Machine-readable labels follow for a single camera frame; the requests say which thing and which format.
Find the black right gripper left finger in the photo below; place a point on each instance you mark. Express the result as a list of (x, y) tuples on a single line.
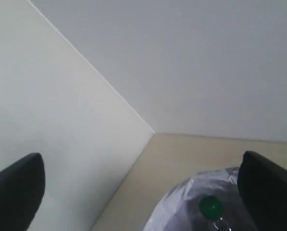
[(22, 187)]

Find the clear water bottle green cap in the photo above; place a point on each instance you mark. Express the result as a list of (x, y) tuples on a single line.
[(213, 211)]

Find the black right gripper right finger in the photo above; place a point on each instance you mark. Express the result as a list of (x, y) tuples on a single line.
[(262, 185)]

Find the white plastic bin liner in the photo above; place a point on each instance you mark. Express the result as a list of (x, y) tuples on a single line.
[(179, 210)]

